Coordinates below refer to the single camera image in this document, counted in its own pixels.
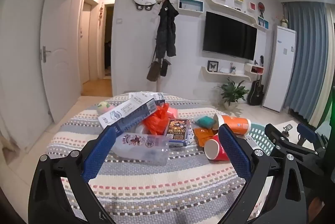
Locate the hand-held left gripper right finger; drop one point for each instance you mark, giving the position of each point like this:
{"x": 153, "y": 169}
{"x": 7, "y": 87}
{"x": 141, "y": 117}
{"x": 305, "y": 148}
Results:
{"x": 234, "y": 150}

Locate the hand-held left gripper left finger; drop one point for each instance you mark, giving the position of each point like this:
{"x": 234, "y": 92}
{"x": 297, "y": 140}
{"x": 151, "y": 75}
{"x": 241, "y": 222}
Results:
{"x": 100, "y": 150}

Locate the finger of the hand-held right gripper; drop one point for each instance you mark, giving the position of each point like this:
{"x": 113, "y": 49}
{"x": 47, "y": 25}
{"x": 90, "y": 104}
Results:
{"x": 274, "y": 133}
{"x": 307, "y": 132}

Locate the light blue plastic basket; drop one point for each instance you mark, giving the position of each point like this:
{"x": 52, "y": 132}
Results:
{"x": 259, "y": 135}

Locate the red paper cup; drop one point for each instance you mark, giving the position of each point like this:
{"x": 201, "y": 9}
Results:
{"x": 217, "y": 154}

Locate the orange paper cup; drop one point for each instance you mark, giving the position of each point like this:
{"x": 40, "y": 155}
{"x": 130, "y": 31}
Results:
{"x": 235, "y": 122}

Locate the white heart-print bag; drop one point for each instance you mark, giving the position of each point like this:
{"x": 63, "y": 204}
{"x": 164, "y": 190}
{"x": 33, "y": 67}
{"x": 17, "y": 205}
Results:
{"x": 191, "y": 138}

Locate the orange plastic bag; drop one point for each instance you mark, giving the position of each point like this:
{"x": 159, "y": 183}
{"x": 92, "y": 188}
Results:
{"x": 159, "y": 119}

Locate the phone stand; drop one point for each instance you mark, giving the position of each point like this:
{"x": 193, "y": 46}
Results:
{"x": 287, "y": 130}

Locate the orange snack packet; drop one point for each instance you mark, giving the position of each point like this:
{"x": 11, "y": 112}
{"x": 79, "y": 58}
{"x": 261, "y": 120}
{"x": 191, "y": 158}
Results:
{"x": 204, "y": 136}

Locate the teal pouch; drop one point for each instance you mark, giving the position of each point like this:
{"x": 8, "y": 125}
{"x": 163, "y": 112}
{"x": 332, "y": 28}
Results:
{"x": 205, "y": 121}

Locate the black acoustic guitar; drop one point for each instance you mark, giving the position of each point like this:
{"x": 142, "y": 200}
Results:
{"x": 256, "y": 94}

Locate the pink green ball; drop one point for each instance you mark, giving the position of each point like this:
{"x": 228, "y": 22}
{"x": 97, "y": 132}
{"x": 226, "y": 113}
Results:
{"x": 104, "y": 107}

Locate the white blue carton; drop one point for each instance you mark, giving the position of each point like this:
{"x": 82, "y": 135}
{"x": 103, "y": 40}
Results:
{"x": 154, "y": 96}
{"x": 125, "y": 114}

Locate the clear plastic bottle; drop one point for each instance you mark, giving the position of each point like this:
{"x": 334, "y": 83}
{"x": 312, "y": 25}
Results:
{"x": 146, "y": 145}

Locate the green potted plant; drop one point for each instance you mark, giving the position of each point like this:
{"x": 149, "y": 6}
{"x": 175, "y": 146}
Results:
{"x": 231, "y": 92}

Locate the dark printed snack box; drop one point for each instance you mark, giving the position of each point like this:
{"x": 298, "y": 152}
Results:
{"x": 176, "y": 131}

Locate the white standing air conditioner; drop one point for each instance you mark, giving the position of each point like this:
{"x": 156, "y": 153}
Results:
{"x": 280, "y": 69}

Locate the white red cubby shelf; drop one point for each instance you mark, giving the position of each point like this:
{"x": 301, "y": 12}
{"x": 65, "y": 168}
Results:
{"x": 253, "y": 69}

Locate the blue grey curtain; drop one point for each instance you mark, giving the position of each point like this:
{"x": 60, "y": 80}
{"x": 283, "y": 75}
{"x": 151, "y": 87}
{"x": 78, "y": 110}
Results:
{"x": 308, "y": 56}

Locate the small figurine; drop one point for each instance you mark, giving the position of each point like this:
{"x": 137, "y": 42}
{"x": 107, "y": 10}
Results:
{"x": 233, "y": 68}

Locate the framed butterfly picture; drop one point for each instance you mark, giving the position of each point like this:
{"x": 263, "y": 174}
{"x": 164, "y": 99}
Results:
{"x": 213, "y": 66}

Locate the pink coat rack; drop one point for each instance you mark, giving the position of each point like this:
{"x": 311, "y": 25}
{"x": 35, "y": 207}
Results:
{"x": 158, "y": 84}

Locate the brown hanging bag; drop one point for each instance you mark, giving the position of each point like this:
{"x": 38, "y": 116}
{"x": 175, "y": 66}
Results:
{"x": 153, "y": 72}

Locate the white room door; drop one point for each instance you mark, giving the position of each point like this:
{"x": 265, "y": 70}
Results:
{"x": 60, "y": 56}

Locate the black hanging bag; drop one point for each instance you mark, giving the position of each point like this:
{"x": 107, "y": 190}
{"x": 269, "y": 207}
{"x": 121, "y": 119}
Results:
{"x": 165, "y": 68}

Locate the black flat television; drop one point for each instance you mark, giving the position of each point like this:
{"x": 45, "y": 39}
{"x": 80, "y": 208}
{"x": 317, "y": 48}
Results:
{"x": 229, "y": 35}

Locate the small potted flowers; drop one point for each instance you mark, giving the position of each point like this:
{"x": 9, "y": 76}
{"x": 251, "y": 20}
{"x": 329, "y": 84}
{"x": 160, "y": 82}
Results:
{"x": 284, "y": 21}

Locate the red round ornament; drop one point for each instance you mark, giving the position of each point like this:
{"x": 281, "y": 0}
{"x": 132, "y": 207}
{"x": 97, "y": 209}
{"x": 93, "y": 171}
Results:
{"x": 261, "y": 6}

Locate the red hanging ornament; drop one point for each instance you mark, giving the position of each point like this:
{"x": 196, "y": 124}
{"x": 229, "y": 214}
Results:
{"x": 101, "y": 14}

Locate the black coat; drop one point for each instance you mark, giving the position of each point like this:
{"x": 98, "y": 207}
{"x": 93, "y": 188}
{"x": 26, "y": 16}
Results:
{"x": 166, "y": 30}

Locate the blue-edged box shelf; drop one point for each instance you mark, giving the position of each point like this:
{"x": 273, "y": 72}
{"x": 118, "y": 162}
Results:
{"x": 191, "y": 11}

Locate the white low wall shelf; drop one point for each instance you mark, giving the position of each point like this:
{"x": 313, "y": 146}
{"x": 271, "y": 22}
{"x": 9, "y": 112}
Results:
{"x": 225, "y": 74}

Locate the small blue-edged wall box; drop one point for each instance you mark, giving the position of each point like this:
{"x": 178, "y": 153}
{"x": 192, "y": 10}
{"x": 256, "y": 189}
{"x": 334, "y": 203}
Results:
{"x": 263, "y": 22}

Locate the pink wall box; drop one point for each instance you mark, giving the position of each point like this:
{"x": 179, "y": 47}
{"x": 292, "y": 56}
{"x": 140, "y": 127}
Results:
{"x": 252, "y": 6}

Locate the white light switch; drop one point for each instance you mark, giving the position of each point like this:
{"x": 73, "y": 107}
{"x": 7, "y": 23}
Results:
{"x": 119, "y": 21}

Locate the white curved wall shelf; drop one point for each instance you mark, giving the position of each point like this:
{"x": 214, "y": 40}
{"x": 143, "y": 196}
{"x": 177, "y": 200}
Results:
{"x": 235, "y": 8}

